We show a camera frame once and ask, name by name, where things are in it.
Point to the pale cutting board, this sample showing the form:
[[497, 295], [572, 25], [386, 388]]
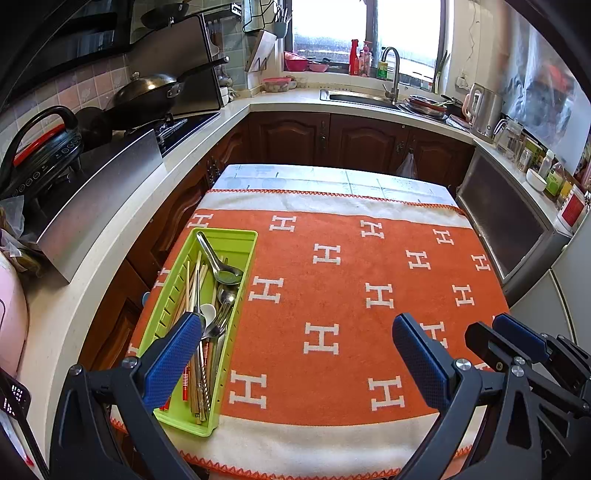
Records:
[[261, 50]]

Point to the dark round pot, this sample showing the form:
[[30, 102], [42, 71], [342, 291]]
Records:
[[94, 127]]

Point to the metal faucet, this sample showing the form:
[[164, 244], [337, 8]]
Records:
[[395, 78]]

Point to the green label bottle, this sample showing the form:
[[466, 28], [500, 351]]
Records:
[[554, 182]]

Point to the stack of dishes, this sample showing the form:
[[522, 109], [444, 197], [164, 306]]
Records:
[[427, 106]]

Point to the grey utensil holder cup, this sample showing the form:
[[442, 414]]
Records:
[[280, 30]]

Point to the green dish soap bottle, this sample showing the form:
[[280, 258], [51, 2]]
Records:
[[382, 71]]

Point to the kitchen window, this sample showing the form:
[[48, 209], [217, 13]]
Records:
[[332, 27]]

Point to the pink basin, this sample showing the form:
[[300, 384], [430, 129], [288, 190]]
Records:
[[295, 62]]

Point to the white ceramic spoon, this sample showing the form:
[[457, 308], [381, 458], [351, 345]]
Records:
[[209, 314]]

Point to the white kitchen countertop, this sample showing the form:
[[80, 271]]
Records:
[[277, 99]]

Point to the white bowl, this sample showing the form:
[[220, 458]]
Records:
[[537, 181]]

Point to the white plastic bottle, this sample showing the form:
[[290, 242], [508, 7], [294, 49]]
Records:
[[546, 161]]

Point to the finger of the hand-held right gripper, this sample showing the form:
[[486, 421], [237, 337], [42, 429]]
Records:
[[485, 341], [519, 334]]

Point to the pale chopstick red striped end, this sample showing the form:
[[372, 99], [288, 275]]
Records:
[[184, 286], [196, 272]]

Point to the black range hood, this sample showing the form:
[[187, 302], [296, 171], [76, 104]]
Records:
[[69, 37]]

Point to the small glass jar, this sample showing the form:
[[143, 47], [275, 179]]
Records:
[[524, 160]]

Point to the pink lidded bowl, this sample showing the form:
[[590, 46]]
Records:
[[277, 85]]

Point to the low stainless splash panel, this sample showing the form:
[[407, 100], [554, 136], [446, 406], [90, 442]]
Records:
[[101, 198]]

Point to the tall stainless splash panel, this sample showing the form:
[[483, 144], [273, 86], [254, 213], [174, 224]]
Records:
[[198, 41]]

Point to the white plastic bag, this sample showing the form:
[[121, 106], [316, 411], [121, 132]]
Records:
[[407, 167]]

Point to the pink bottle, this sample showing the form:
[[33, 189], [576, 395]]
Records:
[[365, 62]]

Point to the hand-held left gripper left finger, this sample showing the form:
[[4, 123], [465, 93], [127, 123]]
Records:
[[173, 355]]

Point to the white cup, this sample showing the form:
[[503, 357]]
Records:
[[224, 95]]

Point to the metal soup spoon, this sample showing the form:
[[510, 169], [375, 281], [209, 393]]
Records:
[[229, 275]]

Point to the hanging black wok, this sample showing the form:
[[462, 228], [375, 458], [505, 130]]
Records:
[[161, 16]]

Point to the red label jar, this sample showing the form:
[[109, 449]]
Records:
[[572, 210]]

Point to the pale blue tablecloth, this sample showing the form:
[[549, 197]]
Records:
[[300, 177]]

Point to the grey refrigerator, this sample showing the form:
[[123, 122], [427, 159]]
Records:
[[568, 286]]

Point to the small metal spoon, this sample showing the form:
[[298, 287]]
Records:
[[226, 296]]

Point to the red spray bottle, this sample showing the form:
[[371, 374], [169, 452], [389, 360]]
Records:
[[353, 60]]

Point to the orange printed blanket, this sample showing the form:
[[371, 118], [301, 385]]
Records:
[[323, 286]]

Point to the stainless sink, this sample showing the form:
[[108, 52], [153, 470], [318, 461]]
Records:
[[355, 98]]

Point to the black countertop appliance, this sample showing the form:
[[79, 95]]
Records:
[[16, 415]]

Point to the gold chopstick red patterned end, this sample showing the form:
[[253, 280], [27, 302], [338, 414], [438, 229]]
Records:
[[197, 401], [206, 392]]

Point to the black pressure cooker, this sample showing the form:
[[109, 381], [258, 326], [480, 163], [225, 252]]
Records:
[[46, 152]]

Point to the clear plastic food bag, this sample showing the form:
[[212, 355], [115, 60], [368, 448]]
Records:
[[14, 230]]

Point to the steel electric kettle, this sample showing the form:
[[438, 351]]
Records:
[[485, 110]]

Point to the black gas stove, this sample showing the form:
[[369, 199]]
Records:
[[189, 127]]

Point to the glass pitcher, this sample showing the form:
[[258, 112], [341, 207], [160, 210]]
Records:
[[510, 138]]

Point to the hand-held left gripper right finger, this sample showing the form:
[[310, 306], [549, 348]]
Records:
[[420, 364]]

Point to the white wall socket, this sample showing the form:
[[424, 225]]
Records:
[[461, 81]]

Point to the green plastic utensil tray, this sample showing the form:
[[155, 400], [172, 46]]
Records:
[[231, 235]]

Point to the hanging clear plastic bags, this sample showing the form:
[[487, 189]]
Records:
[[545, 92]]

